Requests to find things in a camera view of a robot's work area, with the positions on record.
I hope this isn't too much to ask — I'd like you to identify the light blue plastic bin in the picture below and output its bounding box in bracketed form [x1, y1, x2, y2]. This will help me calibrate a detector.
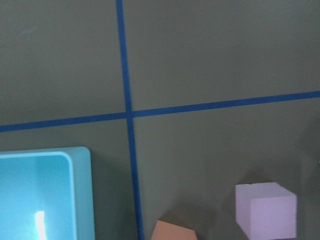
[0, 146, 96, 240]

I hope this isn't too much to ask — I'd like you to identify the light pink foam block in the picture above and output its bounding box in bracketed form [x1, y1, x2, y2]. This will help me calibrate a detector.
[235, 182, 298, 240]

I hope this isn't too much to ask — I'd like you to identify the orange foam block left side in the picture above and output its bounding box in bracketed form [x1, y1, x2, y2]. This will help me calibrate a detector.
[151, 220, 198, 240]

